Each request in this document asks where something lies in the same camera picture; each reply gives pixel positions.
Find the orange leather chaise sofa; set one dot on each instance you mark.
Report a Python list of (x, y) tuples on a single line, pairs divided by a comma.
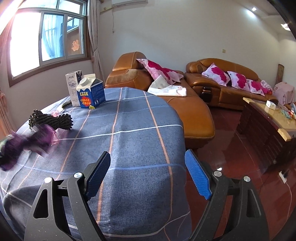
[(199, 128)]

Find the blue white juice carton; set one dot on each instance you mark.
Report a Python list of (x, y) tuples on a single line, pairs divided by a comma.
[(90, 91)]

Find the white air conditioner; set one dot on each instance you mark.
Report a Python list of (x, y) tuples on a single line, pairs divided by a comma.
[(118, 3)]

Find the brown leather long sofa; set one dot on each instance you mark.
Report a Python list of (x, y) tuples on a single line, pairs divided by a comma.
[(217, 95)]

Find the black foam net sleeve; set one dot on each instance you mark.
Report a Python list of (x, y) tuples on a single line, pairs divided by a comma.
[(37, 118)]

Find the pink covered chair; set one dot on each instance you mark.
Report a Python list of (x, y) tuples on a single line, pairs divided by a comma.
[(284, 92)]

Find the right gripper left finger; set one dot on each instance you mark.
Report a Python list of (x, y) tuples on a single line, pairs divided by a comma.
[(47, 219)]

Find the pink white cushion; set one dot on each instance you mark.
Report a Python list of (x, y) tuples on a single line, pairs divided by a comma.
[(218, 75), (238, 81), (256, 87)]

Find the pink cellophane wrapper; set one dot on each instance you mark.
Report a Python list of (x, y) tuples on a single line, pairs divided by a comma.
[(61, 122)]

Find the black yellow snack packet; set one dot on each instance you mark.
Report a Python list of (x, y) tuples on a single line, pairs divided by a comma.
[(66, 103)]

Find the pink floral pillow on chaise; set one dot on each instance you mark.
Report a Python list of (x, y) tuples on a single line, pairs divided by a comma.
[(156, 70)]

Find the dark wooden coffee table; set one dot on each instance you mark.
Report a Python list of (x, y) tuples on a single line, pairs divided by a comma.
[(270, 133)]

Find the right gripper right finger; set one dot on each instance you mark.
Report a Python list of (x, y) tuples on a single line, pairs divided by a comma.
[(246, 220)]

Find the window with brown frame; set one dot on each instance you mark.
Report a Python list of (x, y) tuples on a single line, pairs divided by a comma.
[(44, 35)]

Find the blue plaid tablecloth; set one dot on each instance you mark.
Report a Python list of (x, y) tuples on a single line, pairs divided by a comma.
[(142, 196)]

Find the white folded cloth on sofa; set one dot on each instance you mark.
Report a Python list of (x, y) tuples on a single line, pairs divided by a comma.
[(161, 88)]

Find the purple snack wrapper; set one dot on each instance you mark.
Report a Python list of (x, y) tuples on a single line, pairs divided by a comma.
[(39, 141)]

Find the tall white milk carton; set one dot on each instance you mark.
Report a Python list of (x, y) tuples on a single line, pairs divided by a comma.
[(73, 80)]

